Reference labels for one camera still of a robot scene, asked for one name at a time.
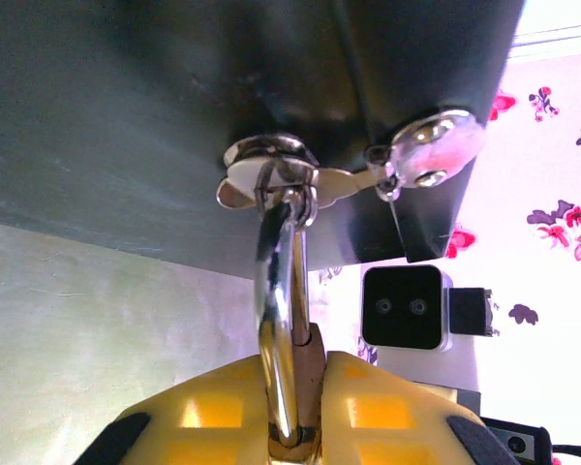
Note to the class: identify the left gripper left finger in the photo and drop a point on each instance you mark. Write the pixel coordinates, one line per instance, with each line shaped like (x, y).
(208, 426)

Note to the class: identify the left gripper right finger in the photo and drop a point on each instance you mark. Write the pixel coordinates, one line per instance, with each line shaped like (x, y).
(392, 426)

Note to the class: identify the brass padlock with silver shackle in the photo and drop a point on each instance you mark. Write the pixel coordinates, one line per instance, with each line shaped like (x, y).
(276, 315)

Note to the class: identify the silver tin box latch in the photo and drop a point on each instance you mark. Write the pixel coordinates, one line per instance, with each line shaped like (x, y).
(431, 145)

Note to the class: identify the starry night print tin box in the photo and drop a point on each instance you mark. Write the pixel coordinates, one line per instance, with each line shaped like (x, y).
(126, 121)

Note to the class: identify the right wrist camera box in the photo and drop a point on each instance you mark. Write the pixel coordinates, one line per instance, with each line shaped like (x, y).
(402, 310)

